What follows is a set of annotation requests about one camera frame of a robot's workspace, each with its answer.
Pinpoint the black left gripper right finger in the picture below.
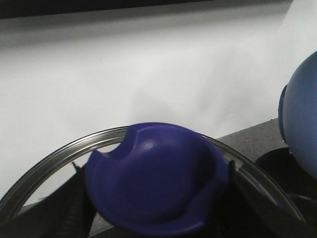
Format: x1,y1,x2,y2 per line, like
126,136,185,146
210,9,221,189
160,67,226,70
215,161,305,238

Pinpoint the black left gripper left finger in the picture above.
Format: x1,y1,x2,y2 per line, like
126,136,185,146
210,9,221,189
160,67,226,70
4,165,92,238

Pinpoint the light blue ribbed bowl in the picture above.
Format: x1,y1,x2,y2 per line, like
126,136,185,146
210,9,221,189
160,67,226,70
278,52,317,179

